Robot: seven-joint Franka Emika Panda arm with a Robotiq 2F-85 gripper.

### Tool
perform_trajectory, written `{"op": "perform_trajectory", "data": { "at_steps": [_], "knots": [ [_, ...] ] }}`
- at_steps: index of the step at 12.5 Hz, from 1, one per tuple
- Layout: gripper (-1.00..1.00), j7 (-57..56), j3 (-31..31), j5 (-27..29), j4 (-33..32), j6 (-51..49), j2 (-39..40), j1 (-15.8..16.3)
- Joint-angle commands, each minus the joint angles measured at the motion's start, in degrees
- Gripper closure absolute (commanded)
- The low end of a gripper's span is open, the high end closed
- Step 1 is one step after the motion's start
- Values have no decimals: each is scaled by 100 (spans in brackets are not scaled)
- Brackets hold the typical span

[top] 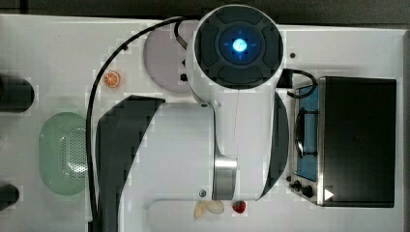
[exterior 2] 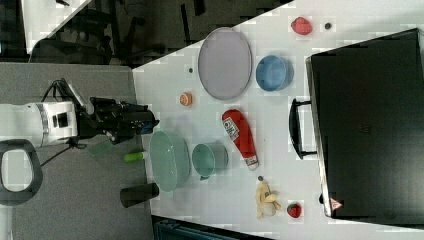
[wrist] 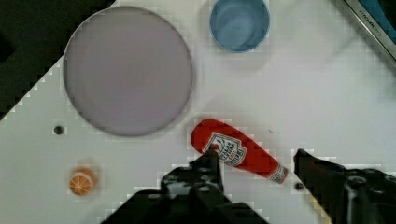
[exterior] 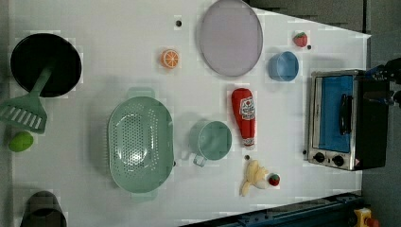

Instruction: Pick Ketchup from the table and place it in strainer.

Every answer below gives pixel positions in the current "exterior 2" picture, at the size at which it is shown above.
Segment black cylinder cup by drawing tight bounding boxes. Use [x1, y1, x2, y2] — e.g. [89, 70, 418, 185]
[120, 183, 160, 208]

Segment red ketchup bottle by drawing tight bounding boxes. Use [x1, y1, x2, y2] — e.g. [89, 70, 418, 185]
[221, 109, 259, 171]

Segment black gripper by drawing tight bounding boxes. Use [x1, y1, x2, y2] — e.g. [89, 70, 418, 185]
[77, 97, 160, 145]

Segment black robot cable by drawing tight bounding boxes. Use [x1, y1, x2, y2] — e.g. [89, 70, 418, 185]
[39, 78, 88, 168]

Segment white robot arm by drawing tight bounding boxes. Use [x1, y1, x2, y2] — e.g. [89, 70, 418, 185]
[1, 97, 159, 148]

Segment grey round plate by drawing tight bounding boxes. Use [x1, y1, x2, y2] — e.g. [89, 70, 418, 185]
[198, 27, 252, 100]

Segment green oval strainer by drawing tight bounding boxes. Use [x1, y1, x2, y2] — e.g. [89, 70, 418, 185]
[149, 131, 191, 192]

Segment red strawberry toy far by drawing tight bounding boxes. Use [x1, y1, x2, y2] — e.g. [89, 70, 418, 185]
[291, 17, 313, 36]

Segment red strawberry toy near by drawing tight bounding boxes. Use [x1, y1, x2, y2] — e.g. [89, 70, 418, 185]
[287, 203, 302, 218]

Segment red strawberry toy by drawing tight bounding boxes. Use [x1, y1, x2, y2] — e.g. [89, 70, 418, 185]
[291, 17, 313, 36]
[287, 203, 302, 218]

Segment blue bowl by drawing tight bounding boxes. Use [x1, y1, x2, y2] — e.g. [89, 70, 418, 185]
[255, 55, 294, 92]

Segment teal green cup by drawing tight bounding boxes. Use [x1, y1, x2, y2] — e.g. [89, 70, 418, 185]
[192, 142, 228, 181]

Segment orange slice toy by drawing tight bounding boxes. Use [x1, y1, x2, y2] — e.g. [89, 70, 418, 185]
[179, 92, 193, 106]

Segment black toaster oven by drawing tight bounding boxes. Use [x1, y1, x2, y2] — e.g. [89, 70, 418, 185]
[305, 28, 424, 229]

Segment green round utensil handle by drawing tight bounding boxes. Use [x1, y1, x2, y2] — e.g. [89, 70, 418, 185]
[124, 152, 148, 163]

